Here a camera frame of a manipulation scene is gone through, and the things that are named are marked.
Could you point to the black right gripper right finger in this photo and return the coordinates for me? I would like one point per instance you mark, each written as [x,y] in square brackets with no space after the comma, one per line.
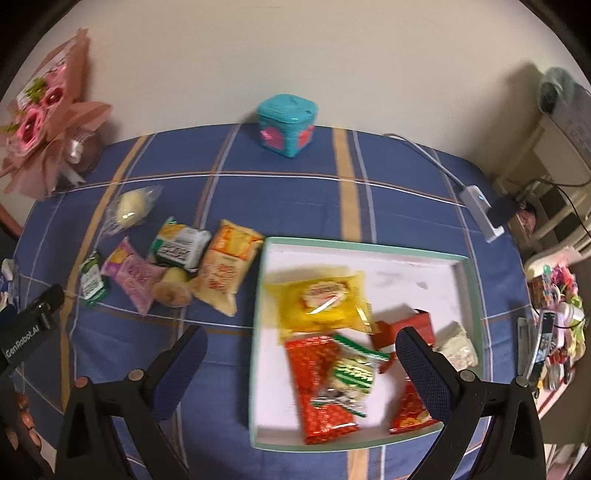
[513,446]

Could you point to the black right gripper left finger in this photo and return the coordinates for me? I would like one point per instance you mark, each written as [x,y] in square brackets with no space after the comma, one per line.
[89,446]

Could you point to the small red snack packet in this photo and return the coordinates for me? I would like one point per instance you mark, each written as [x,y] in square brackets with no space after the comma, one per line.
[412,415]

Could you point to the small green white packet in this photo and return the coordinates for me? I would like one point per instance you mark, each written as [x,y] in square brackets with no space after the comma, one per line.
[93,285]

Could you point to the red box-shaped snack pack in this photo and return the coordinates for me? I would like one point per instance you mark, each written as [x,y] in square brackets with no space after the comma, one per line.
[384,339]

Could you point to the green round biscuit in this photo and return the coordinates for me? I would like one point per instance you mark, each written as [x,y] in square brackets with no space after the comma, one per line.
[351,376]

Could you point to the purple swiss roll package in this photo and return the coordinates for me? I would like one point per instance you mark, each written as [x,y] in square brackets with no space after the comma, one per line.
[135,275]

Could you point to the large red peanut snack bag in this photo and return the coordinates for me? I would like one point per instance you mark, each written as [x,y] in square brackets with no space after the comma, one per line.
[310,359]

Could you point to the yellow bread package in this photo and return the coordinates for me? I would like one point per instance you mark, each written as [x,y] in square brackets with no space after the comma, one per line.
[321,305]

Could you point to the person's left hand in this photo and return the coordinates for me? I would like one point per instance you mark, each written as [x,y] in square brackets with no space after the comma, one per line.
[20,444]

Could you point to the white blue tissue pack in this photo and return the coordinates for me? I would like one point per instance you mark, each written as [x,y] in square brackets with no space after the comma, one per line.
[9,283]

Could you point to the small beige sachet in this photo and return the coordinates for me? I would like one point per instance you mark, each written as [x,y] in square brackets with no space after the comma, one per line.
[453,342]

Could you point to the colourful trinket pile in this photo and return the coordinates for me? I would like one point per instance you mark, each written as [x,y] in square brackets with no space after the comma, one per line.
[552,339]

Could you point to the white tray with teal rim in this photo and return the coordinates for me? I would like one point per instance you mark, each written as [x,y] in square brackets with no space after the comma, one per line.
[398,281]

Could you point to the round bun in clear wrap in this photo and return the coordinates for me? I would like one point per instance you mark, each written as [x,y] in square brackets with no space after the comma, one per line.
[172,290]

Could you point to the white bun in clear wrap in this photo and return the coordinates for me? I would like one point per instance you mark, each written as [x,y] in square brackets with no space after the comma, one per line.
[129,209]

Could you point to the blue plaid tablecloth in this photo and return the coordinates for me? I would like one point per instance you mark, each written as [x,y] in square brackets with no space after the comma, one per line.
[345,185]

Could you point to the green white cracker pack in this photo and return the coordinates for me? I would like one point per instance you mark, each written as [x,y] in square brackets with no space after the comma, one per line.
[178,245]

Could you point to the pink flower bouquet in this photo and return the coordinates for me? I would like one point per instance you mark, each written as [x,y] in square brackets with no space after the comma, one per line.
[52,140]

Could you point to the cream swiss roll package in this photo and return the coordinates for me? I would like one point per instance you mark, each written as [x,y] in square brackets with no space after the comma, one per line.
[225,263]

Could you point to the white shelf unit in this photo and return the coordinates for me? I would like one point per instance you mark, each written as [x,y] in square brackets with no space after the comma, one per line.
[547,184]

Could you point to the teal house-shaped box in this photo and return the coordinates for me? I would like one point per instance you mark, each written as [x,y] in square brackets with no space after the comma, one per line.
[286,123]

